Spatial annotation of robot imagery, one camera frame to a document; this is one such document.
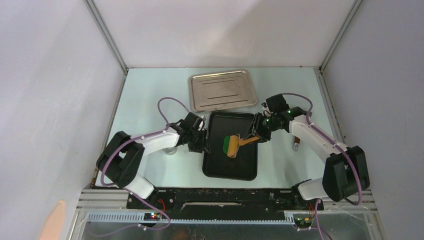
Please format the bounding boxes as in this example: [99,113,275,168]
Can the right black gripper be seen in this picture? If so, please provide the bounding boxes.
[243,112,279,144]

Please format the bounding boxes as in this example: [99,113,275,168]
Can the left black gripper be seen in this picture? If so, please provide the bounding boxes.
[187,127,211,154]

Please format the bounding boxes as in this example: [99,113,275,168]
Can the green dough piece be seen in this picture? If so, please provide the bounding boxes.
[222,136,231,154]

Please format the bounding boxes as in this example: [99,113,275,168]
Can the wooden dough roller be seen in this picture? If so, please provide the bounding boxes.
[226,134,260,158]

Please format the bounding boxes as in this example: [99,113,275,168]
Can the black plastic tray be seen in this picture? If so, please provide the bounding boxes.
[202,111,258,181]

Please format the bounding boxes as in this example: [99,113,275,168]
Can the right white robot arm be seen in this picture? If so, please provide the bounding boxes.
[247,107,370,209]

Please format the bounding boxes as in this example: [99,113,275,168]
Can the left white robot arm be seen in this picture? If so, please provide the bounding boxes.
[96,112,209,208]

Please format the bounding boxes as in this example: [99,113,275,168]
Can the silver metal tray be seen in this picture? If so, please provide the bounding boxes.
[188,69,258,113]

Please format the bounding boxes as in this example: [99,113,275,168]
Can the metal scraper with wooden handle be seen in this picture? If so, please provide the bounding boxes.
[292,136,301,152]

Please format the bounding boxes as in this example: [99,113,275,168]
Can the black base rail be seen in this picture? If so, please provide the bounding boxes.
[146,187,316,221]

